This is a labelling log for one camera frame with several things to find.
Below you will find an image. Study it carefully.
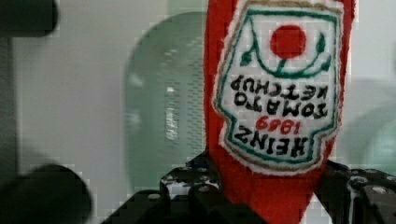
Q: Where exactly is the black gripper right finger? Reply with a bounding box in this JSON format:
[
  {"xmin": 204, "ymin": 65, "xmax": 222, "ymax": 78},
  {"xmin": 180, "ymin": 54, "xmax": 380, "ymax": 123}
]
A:
[{"xmin": 315, "ymin": 161, "xmax": 396, "ymax": 224}]

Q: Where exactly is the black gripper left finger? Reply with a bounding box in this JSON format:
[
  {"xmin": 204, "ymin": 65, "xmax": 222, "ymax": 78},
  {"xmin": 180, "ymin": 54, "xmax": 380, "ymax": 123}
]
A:
[{"xmin": 160, "ymin": 150, "xmax": 223, "ymax": 200}]

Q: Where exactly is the red plush ketchup bottle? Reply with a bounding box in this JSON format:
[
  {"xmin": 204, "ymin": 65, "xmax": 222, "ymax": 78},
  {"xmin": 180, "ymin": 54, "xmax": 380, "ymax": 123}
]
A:
[{"xmin": 204, "ymin": 0, "xmax": 356, "ymax": 224}]

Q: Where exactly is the green perforated strainer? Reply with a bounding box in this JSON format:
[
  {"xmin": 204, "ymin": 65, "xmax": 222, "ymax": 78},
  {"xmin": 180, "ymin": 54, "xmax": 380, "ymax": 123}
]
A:
[{"xmin": 124, "ymin": 12, "xmax": 206, "ymax": 191}]

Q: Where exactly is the green round bowl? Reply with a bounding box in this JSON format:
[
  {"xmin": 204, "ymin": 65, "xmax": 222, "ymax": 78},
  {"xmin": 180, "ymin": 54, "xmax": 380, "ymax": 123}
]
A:
[{"xmin": 337, "ymin": 105, "xmax": 396, "ymax": 175}]

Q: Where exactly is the black cylinder lower left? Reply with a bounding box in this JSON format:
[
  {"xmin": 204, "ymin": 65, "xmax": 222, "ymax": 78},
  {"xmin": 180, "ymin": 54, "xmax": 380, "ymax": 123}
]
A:
[{"xmin": 0, "ymin": 164, "xmax": 92, "ymax": 224}]

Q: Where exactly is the black cylinder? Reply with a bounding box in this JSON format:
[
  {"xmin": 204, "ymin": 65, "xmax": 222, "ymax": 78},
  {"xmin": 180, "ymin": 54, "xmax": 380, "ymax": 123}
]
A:
[
  {"xmin": 0, "ymin": 0, "xmax": 59, "ymax": 37},
  {"xmin": 0, "ymin": 164, "xmax": 92, "ymax": 224}
]

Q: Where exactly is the black cylinder upper left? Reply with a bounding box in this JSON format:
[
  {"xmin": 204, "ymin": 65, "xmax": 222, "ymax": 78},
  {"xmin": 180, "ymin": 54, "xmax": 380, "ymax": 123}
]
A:
[{"xmin": 0, "ymin": 0, "xmax": 59, "ymax": 37}]

